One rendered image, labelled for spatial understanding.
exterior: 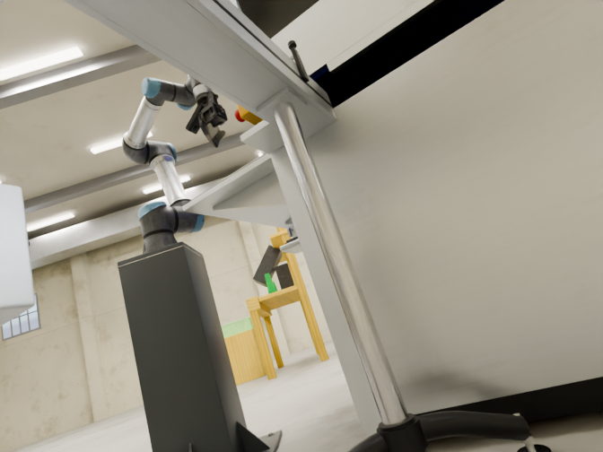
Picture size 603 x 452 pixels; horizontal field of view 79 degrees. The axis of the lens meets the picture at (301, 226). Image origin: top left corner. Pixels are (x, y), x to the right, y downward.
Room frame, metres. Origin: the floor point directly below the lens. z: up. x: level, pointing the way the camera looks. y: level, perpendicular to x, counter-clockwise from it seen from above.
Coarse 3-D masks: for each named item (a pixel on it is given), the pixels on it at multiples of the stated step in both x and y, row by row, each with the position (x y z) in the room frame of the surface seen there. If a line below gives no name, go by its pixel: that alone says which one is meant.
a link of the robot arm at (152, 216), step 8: (144, 208) 1.33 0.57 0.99; (152, 208) 1.34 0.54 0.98; (160, 208) 1.36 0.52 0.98; (168, 208) 1.39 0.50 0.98; (144, 216) 1.34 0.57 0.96; (152, 216) 1.34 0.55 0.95; (160, 216) 1.35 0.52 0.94; (168, 216) 1.37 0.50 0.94; (176, 216) 1.40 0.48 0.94; (144, 224) 1.34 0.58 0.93; (152, 224) 1.33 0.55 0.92; (160, 224) 1.35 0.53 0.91; (168, 224) 1.37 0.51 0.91; (176, 224) 1.41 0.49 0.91; (144, 232) 1.34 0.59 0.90
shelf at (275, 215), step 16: (240, 176) 1.07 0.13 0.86; (256, 176) 1.11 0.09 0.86; (208, 192) 1.13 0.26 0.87; (224, 192) 1.15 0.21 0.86; (192, 208) 1.19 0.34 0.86; (208, 208) 1.23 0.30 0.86; (256, 208) 1.39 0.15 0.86; (272, 208) 1.45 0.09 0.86; (272, 224) 1.67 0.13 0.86; (288, 224) 1.75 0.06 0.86
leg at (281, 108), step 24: (288, 96) 0.71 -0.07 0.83; (288, 120) 0.73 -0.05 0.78; (288, 144) 0.73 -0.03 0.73; (312, 168) 0.73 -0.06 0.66; (312, 192) 0.73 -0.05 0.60; (312, 216) 0.74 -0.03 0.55; (336, 240) 0.73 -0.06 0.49; (336, 264) 0.73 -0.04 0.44; (336, 288) 0.74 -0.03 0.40; (360, 288) 0.74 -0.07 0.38; (360, 312) 0.73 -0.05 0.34; (360, 336) 0.73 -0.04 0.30; (360, 360) 0.75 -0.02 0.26; (384, 360) 0.73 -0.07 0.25; (384, 384) 0.73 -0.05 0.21; (384, 408) 0.73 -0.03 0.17
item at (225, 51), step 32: (64, 0) 0.37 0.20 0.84; (96, 0) 0.38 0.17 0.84; (128, 0) 0.40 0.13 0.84; (160, 0) 0.41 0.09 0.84; (192, 0) 0.43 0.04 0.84; (224, 0) 0.51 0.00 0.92; (128, 32) 0.44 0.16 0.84; (160, 32) 0.46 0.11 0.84; (192, 32) 0.48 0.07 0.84; (224, 32) 0.50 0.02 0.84; (256, 32) 0.59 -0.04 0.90; (192, 64) 0.54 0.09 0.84; (224, 64) 0.57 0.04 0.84; (256, 64) 0.60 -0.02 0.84; (288, 64) 0.70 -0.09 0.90; (224, 96) 0.66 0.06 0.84; (256, 96) 0.69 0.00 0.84; (320, 96) 0.83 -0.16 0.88; (320, 128) 0.92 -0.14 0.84
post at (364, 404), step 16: (272, 160) 1.00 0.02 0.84; (288, 160) 0.98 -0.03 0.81; (288, 176) 0.99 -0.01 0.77; (288, 192) 0.99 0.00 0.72; (288, 208) 1.00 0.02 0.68; (304, 208) 0.98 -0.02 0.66; (304, 224) 0.99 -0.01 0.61; (304, 240) 0.99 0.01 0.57; (304, 256) 1.00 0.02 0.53; (320, 256) 0.98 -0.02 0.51; (320, 272) 0.99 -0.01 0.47; (320, 288) 0.99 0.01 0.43; (320, 304) 1.00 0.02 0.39; (336, 304) 0.98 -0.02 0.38; (336, 320) 0.99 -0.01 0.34; (336, 336) 0.99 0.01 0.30; (336, 352) 1.00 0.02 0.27; (352, 352) 0.98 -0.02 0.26; (352, 368) 0.99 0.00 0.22; (352, 384) 0.99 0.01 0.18; (368, 384) 0.98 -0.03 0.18; (368, 400) 0.98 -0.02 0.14; (368, 416) 0.99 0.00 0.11; (368, 432) 0.99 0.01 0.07
